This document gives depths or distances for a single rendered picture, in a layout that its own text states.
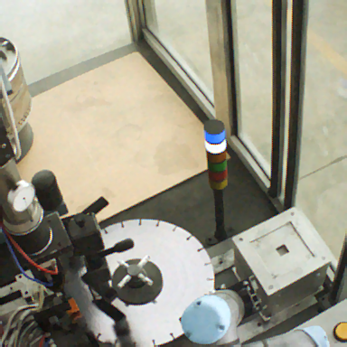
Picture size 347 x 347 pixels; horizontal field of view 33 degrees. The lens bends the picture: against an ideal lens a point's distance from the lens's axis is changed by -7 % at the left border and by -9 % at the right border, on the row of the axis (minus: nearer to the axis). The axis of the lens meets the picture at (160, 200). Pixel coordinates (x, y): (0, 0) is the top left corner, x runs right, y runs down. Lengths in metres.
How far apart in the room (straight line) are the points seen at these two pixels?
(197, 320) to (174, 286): 0.40
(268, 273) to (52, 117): 0.94
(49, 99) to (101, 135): 0.27
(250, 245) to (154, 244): 0.22
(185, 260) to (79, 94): 0.87
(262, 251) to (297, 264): 0.09
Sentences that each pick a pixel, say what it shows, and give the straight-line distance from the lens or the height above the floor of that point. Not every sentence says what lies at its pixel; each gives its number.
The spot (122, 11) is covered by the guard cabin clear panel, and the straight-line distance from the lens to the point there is 2.22.
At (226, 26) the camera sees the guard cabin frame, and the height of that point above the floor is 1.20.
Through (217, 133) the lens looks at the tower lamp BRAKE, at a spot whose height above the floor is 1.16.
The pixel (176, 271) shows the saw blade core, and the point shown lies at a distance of 1.37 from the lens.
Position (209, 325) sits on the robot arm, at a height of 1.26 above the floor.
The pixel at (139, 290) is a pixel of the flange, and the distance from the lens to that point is 1.34.
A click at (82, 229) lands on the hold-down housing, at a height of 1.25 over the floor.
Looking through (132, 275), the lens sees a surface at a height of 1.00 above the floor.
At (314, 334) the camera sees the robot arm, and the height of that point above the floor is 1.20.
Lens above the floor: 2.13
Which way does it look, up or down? 53 degrees down
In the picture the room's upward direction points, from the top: 10 degrees counter-clockwise
